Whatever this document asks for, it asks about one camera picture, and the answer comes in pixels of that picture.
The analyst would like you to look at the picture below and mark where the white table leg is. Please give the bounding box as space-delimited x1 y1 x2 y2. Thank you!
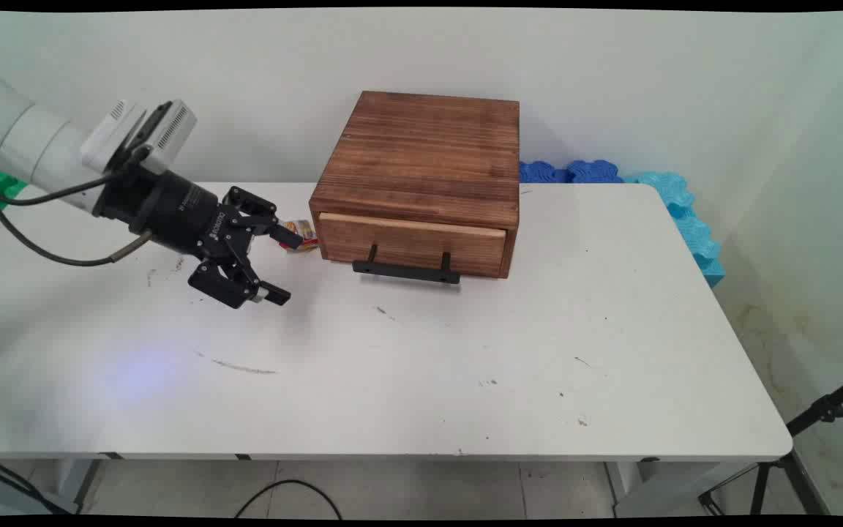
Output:
56 458 102 513
604 460 759 518

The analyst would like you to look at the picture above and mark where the dark blue foam mat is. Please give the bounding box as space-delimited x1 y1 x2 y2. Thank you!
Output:
519 160 570 184
566 160 624 184

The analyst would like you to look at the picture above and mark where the black drawer handle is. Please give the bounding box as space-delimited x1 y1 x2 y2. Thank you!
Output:
352 244 461 285

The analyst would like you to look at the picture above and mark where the green foam mat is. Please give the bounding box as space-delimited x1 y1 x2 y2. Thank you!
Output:
0 169 30 217

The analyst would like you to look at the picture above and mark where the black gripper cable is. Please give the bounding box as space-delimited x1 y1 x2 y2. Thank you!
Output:
0 160 154 267

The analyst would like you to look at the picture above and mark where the black base cable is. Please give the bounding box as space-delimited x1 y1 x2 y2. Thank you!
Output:
0 447 80 515

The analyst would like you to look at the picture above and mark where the red yellow snack packet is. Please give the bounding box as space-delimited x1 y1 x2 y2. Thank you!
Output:
277 218 319 253

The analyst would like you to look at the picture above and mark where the light wood drawer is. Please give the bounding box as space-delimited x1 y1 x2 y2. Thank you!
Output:
318 212 508 279

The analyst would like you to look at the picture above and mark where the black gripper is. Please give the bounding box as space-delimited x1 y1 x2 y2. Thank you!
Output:
94 162 304 310

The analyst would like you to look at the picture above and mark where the brown wooden drawer box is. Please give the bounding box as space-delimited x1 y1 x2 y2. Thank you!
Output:
309 91 521 281

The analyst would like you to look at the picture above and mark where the black tripod stand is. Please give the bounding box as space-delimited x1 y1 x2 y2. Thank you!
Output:
698 370 843 517

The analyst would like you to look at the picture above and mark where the light blue foam mat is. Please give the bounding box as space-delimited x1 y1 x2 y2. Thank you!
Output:
621 171 727 288

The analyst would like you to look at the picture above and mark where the black camera cable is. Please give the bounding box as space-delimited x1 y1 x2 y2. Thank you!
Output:
0 145 153 207

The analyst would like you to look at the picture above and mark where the black floor cable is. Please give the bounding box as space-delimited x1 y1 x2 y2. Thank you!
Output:
235 479 343 520

